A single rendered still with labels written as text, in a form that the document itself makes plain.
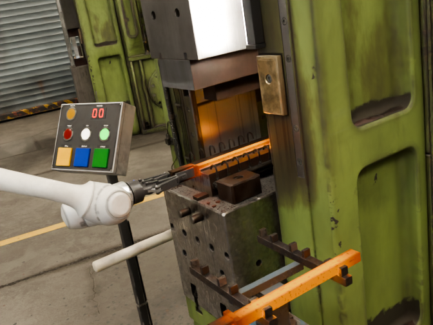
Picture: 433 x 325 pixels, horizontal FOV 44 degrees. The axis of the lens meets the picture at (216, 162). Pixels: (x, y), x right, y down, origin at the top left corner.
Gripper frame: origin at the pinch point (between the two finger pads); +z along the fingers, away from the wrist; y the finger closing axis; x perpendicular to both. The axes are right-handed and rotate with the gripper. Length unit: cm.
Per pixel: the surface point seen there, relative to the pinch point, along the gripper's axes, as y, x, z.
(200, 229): 6.2, -18.3, -0.9
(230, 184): 18.6, -1.7, 5.8
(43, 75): -768, -38, 181
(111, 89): -457, -39, 168
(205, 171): 4.0, -0.4, 6.1
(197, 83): 7.6, 29.3, 6.6
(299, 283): 72, -5, -16
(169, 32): -1.8, 45.3, 5.1
